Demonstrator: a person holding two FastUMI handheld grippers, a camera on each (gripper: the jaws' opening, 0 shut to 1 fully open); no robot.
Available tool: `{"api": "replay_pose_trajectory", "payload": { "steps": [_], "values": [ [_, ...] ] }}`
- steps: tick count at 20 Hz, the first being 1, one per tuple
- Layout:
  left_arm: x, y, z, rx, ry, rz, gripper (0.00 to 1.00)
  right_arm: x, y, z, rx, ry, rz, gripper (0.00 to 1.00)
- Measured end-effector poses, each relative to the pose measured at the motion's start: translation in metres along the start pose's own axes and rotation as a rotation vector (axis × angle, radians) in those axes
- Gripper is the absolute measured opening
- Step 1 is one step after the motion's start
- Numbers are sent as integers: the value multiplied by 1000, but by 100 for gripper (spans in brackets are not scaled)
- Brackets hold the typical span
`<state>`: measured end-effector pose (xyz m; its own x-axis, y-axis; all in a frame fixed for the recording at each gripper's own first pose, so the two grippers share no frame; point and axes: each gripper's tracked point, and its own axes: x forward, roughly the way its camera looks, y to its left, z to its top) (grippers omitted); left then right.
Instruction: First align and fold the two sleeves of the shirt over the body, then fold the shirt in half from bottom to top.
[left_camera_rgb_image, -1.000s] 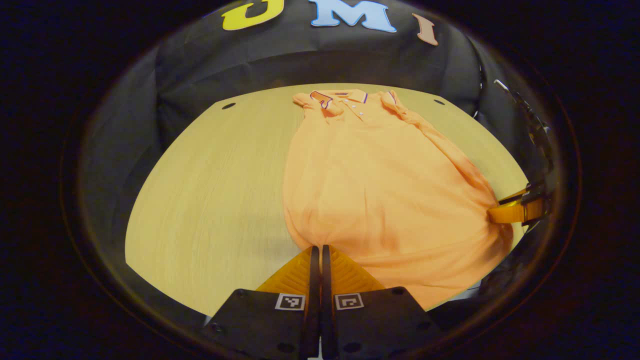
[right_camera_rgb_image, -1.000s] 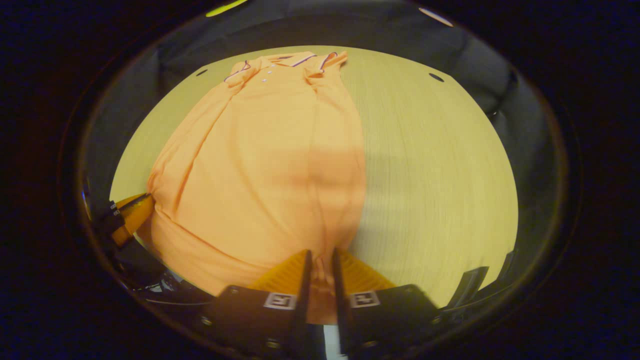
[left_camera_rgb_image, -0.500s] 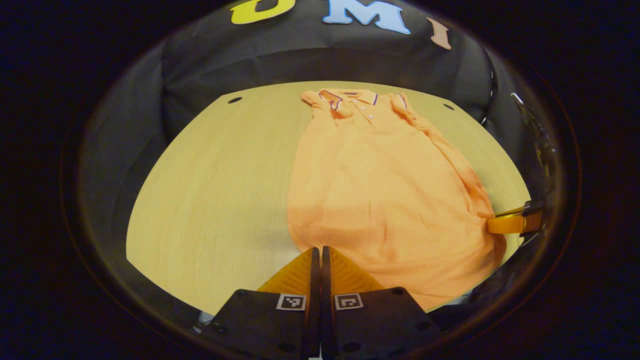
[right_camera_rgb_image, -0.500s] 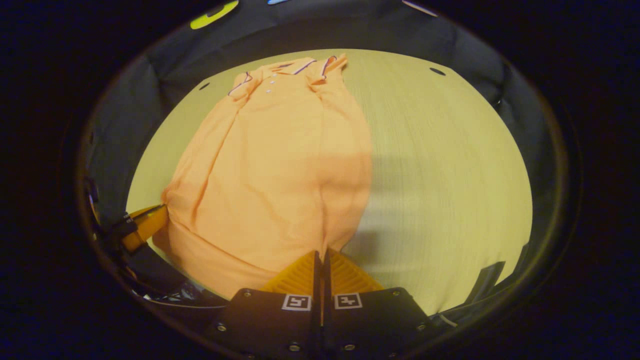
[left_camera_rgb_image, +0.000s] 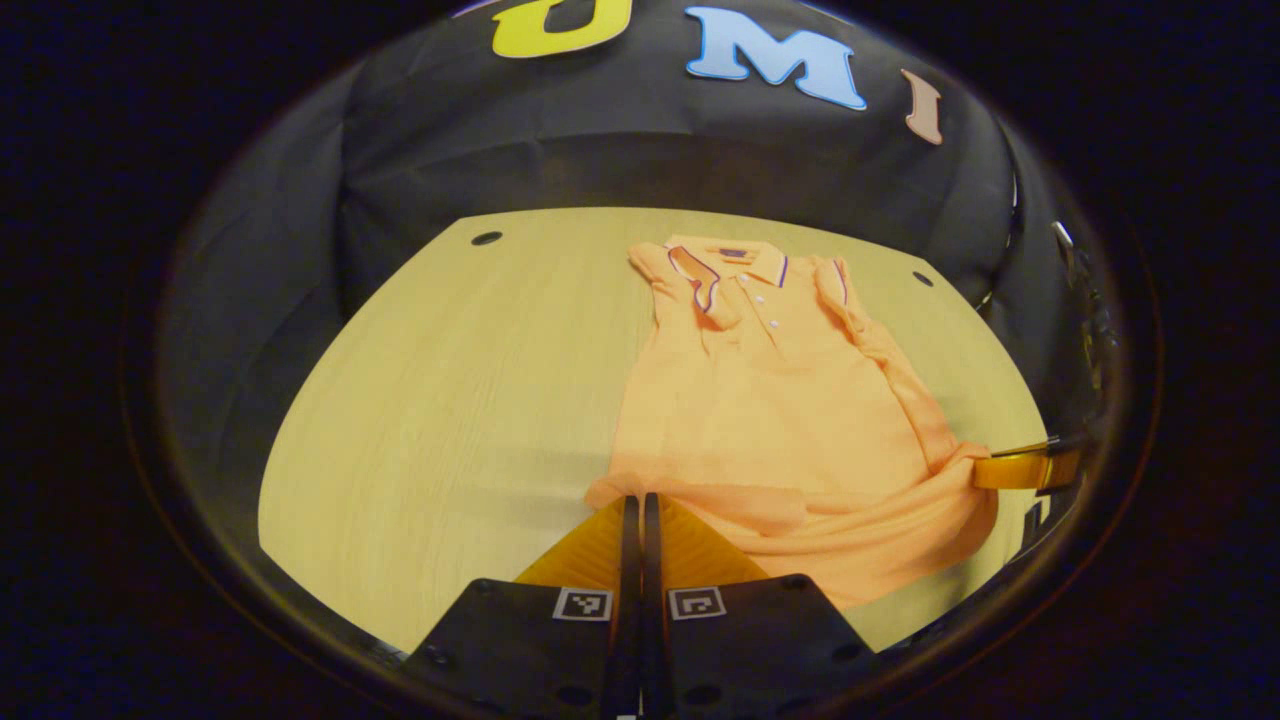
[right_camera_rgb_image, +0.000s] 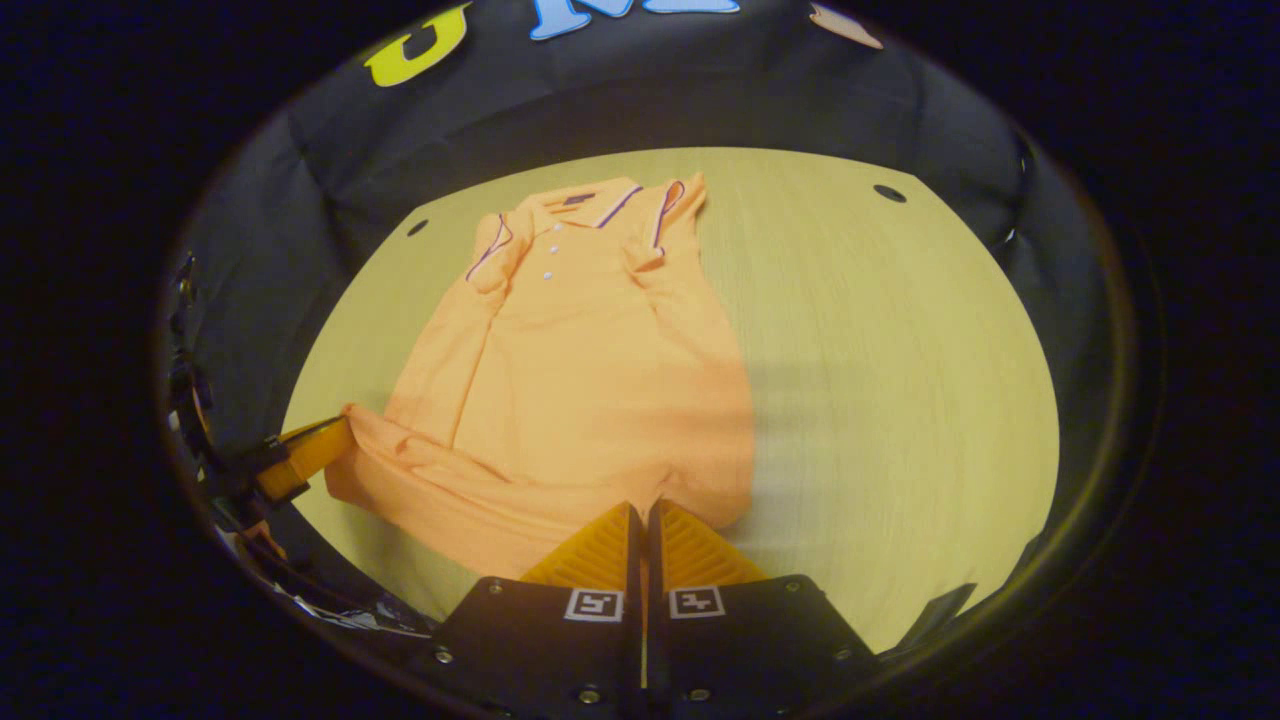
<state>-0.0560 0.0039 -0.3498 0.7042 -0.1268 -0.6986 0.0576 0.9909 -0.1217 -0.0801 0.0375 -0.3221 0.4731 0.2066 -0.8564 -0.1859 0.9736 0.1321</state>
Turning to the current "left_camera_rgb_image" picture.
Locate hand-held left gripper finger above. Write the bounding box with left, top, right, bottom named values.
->
left=405, top=493, right=641, bottom=719
left=643, top=492, right=876, bottom=719

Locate orange T-shirt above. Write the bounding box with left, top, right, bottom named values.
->
left=585, top=235, right=1001, bottom=609

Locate black backdrop cloth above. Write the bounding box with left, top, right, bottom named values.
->
left=155, top=0, right=1111, bottom=471

